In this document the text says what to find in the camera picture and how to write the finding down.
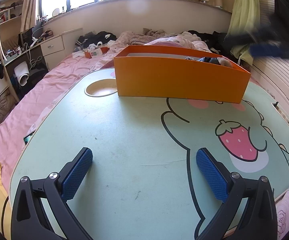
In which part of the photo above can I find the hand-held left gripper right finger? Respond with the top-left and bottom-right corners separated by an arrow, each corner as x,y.
196,147 -> 278,240

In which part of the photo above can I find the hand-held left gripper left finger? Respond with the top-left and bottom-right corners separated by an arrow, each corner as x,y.
11,147 -> 93,240

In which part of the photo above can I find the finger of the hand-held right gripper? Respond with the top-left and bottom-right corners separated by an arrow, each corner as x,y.
224,33 -> 262,46
250,42 -> 289,60

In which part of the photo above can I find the white fur pompom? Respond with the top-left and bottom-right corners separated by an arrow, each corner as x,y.
218,58 -> 235,68

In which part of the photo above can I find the black lace cloth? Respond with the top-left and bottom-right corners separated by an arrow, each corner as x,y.
184,56 -> 221,65

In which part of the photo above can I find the orange cardboard box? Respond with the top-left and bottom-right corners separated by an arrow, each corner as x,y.
114,45 -> 252,104

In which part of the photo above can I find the mint green cartoon desktop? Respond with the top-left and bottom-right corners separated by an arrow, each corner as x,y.
8,67 -> 289,240

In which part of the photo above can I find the white louvered closet door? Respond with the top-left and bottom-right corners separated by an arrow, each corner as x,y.
252,55 -> 289,103

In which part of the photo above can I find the green hanging cloth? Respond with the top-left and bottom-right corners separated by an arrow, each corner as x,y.
227,0 -> 261,58

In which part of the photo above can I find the smartphone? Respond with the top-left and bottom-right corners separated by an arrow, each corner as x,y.
24,129 -> 36,145

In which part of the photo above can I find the pink printed duvet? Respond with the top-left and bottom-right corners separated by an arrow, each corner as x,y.
109,31 -> 210,53

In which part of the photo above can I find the beige clothes pile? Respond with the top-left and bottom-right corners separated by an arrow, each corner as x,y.
143,27 -> 170,38

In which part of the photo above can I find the white paper roll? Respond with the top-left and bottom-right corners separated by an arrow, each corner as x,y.
14,62 -> 30,86

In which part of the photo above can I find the orange tissue box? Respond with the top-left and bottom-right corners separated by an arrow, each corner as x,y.
84,46 -> 109,58

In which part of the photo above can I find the white drawer cabinet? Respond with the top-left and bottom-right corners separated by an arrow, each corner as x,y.
41,27 -> 83,70

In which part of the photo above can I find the black striped clothes pile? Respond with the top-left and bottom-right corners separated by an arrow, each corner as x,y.
75,31 -> 117,48

